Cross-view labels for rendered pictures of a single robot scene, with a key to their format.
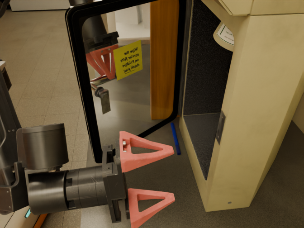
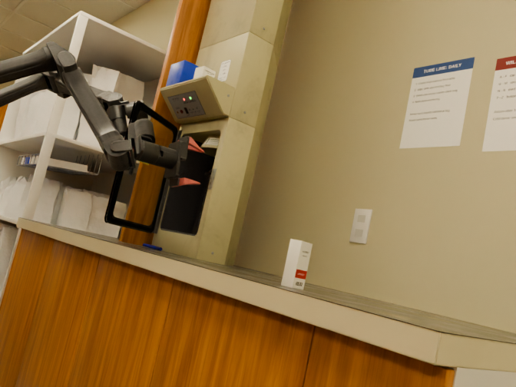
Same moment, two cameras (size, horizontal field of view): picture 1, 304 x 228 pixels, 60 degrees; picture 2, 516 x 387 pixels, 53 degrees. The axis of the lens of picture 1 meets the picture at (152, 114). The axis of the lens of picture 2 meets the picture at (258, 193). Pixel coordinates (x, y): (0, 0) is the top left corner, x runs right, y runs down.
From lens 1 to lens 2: 137 cm
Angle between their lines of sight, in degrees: 54
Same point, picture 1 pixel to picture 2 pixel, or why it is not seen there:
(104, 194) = (176, 154)
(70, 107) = not seen: outside the picture
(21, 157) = (131, 133)
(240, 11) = (226, 113)
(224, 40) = (209, 144)
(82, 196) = (167, 151)
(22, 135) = (133, 125)
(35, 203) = (147, 145)
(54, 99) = not seen: outside the picture
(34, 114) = not seen: outside the picture
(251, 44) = (229, 130)
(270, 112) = (236, 173)
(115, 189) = (183, 150)
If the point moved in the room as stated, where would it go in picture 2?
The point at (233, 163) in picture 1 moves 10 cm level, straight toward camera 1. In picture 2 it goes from (217, 209) to (219, 206)
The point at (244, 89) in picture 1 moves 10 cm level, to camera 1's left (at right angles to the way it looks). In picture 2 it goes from (226, 153) to (198, 143)
